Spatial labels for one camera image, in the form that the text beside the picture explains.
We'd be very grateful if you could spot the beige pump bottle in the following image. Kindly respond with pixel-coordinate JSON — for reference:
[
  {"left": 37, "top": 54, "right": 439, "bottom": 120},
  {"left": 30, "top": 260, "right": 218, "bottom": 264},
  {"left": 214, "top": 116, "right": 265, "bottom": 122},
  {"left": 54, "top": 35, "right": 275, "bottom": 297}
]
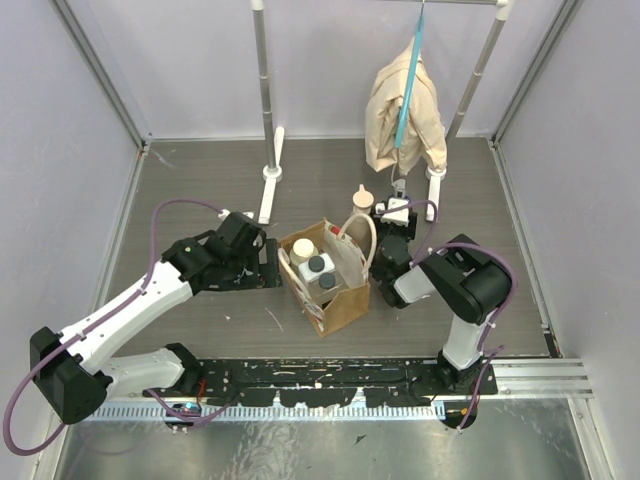
[{"left": 346, "top": 184, "right": 375, "bottom": 257}]

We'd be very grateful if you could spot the green bottle cream cap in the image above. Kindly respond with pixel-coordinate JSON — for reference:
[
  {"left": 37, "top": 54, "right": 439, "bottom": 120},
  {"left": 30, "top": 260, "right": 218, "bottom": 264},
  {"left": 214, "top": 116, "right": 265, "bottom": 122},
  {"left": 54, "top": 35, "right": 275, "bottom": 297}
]
[{"left": 289, "top": 238, "right": 318, "bottom": 268}]

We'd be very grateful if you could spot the white bottle black cap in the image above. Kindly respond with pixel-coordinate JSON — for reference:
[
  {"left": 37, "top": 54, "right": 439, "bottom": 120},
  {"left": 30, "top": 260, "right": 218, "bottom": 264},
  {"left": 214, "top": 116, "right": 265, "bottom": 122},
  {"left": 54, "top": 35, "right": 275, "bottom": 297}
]
[{"left": 298, "top": 253, "right": 335, "bottom": 286}]

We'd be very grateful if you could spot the clear bottle black cap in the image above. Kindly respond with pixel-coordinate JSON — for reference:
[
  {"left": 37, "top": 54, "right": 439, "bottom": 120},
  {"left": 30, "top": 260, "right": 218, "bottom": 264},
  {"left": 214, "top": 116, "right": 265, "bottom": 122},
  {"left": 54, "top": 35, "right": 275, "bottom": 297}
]
[{"left": 309, "top": 272, "right": 346, "bottom": 307}]

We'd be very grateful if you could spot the blue orange spray bottle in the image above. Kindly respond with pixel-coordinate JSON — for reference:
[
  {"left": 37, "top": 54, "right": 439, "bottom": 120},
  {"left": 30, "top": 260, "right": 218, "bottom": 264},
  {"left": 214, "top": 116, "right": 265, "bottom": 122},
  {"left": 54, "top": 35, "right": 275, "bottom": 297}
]
[{"left": 391, "top": 178, "right": 406, "bottom": 199}]

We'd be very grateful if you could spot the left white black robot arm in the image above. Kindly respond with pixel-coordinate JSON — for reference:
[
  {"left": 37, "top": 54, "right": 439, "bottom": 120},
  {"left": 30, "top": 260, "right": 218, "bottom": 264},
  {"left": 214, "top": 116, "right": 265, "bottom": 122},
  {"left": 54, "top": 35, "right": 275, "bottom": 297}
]
[{"left": 30, "top": 212, "right": 282, "bottom": 425}]

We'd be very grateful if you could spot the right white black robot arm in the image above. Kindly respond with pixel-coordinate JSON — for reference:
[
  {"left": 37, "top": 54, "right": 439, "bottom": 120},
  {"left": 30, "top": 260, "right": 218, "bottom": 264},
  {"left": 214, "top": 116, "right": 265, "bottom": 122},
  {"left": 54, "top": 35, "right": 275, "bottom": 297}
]
[{"left": 369, "top": 197, "right": 517, "bottom": 394}]

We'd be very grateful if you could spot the beige jacket on hanger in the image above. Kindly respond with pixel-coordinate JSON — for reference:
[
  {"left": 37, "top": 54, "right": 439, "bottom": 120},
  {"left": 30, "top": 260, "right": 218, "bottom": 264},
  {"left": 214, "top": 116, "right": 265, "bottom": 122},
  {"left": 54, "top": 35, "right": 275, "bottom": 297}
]
[{"left": 365, "top": 44, "right": 447, "bottom": 175}]

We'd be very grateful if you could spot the white silver clothes rack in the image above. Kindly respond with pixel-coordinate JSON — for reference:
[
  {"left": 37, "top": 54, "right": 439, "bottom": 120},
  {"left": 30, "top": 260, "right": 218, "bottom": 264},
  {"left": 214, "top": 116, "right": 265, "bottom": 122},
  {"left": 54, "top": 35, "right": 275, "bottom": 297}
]
[{"left": 250, "top": 0, "right": 515, "bottom": 225}]

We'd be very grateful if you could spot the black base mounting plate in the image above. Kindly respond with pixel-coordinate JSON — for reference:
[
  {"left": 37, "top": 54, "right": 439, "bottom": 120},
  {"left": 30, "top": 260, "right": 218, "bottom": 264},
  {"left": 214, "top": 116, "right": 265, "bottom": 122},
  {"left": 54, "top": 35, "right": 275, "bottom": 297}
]
[{"left": 160, "top": 357, "right": 498, "bottom": 408}]

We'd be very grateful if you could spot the blue clothes hanger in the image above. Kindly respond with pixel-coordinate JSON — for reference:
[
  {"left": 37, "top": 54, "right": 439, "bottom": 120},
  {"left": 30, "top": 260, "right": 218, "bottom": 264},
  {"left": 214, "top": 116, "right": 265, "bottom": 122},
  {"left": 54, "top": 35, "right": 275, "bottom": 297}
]
[{"left": 394, "top": 1, "right": 425, "bottom": 149}]

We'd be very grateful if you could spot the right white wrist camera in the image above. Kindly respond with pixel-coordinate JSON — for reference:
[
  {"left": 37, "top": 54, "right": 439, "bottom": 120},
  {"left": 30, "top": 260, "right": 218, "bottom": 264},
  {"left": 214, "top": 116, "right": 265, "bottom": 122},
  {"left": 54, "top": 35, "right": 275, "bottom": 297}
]
[{"left": 380, "top": 197, "right": 411, "bottom": 227}]

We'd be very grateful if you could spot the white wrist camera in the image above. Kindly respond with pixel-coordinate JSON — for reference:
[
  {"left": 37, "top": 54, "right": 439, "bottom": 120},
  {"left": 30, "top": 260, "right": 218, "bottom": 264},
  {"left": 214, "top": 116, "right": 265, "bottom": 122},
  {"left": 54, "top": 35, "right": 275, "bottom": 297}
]
[
  {"left": 380, "top": 197, "right": 411, "bottom": 227},
  {"left": 218, "top": 209, "right": 255, "bottom": 220}
]

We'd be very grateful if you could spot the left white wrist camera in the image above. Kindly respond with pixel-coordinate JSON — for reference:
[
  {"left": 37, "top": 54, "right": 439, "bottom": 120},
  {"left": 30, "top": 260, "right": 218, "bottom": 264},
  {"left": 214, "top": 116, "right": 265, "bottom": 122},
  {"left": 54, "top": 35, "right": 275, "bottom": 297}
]
[{"left": 218, "top": 209, "right": 255, "bottom": 220}]

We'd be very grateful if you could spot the slotted cable duct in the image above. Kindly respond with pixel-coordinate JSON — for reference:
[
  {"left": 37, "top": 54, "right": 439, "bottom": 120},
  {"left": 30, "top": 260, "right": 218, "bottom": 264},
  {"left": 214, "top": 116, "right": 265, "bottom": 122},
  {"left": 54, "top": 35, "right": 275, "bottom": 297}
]
[{"left": 89, "top": 401, "right": 446, "bottom": 422}]

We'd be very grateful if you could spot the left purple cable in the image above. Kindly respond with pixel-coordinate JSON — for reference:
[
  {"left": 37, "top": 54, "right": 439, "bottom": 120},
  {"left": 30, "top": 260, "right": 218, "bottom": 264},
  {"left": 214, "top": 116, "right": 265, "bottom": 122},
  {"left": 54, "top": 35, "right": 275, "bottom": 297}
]
[{"left": 2, "top": 197, "right": 236, "bottom": 455}]

